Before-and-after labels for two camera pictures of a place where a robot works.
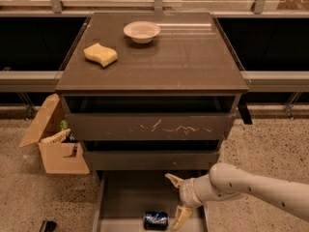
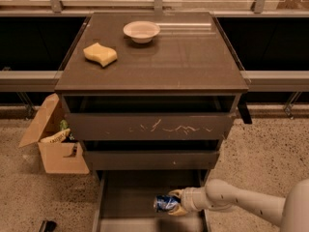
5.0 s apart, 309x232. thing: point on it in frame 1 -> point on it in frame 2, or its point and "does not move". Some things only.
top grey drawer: [150, 117] does not move
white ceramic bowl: [142, 32] does not move
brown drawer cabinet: [154, 94] does not move
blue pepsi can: [155, 220] -> [164, 202]
